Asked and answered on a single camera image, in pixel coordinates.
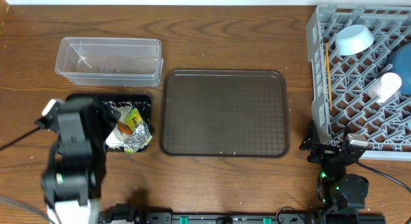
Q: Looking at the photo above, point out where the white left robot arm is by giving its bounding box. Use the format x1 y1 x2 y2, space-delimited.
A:
35 97 120 223

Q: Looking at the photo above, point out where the grey dishwasher rack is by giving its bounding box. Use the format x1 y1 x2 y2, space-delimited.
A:
306 4 410 161

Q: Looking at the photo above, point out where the black rectangular tray bin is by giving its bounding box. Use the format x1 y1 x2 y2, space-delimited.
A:
66 93 152 133

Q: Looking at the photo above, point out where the white paper napkin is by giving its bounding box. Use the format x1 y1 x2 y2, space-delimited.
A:
105 127 129 150

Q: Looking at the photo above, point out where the wooden chopstick with pattern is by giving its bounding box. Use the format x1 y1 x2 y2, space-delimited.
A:
325 42 333 111

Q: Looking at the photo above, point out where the dark blue plate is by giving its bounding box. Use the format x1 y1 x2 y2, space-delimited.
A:
389 43 411 96

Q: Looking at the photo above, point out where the brown serving tray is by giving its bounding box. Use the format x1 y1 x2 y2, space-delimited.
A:
159 69 290 159

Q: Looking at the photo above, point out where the clear plastic bin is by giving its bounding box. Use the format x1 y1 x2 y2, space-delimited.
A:
55 37 164 87

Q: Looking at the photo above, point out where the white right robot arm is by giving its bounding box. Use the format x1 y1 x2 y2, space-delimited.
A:
299 121 369 223

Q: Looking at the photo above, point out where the pink plastic cup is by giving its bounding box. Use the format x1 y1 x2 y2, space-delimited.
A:
368 73 402 103

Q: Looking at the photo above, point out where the silver foil snack wrapper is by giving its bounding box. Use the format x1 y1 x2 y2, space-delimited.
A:
123 108 152 153

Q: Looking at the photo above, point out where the light blue small bowl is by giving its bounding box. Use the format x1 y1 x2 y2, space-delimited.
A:
335 24 374 56

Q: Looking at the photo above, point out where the orange carrot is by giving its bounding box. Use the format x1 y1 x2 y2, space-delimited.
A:
117 121 133 135

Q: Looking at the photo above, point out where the pile of white rice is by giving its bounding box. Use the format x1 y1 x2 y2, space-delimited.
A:
105 101 152 153

